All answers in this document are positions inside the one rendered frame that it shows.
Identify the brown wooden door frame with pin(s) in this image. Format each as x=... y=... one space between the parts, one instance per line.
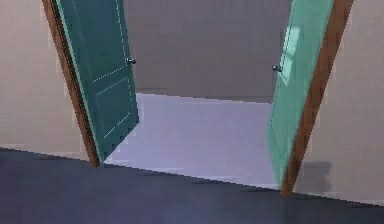
x=318 y=86

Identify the silver round door knob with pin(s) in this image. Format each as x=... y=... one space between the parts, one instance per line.
x=276 y=68
x=131 y=60

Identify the dark green room door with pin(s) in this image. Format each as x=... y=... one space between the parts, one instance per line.
x=100 y=66

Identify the light green room door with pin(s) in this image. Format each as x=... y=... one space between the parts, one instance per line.
x=293 y=100

